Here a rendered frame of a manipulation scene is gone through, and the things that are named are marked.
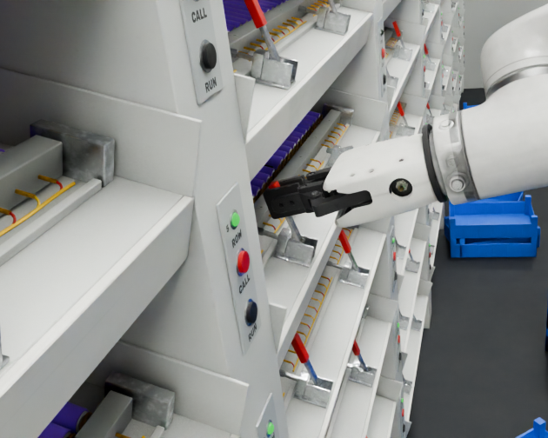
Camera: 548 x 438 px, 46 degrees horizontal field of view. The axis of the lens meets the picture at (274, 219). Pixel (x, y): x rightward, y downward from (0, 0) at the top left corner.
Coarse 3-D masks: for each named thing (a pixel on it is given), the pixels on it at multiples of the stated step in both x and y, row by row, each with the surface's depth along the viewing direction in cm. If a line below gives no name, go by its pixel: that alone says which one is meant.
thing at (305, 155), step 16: (336, 112) 105; (320, 128) 97; (336, 128) 102; (304, 144) 91; (320, 144) 94; (304, 160) 86; (288, 176) 81; (304, 176) 84; (256, 208) 72; (272, 224) 72
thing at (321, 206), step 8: (360, 192) 59; (368, 192) 59; (312, 200) 61; (320, 200) 61; (328, 200) 60; (336, 200) 59; (344, 200) 59; (352, 200) 59; (360, 200) 59; (368, 200) 60; (312, 208) 60; (320, 208) 60; (328, 208) 60; (336, 208) 60; (344, 208) 60; (320, 216) 60
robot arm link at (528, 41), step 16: (528, 16) 56; (544, 16) 55; (496, 32) 59; (512, 32) 57; (528, 32) 56; (544, 32) 55; (496, 48) 58; (512, 48) 57; (528, 48) 56; (544, 48) 56; (480, 64) 61; (496, 64) 58; (512, 64) 56; (528, 64) 56; (544, 64) 55; (496, 80) 57
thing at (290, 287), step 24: (336, 96) 106; (360, 96) 105; (360, 120) 107; (360, 144) 101; (312, 168) 90; (312, 216) 78; (336, 216) 79; (264, 240) 71; (336, 240) 82; (288, 264) 68; (312, 264) 69; (288, 288) 64; (312, 288) 70; (288, 312) 61; (288, 336) 60
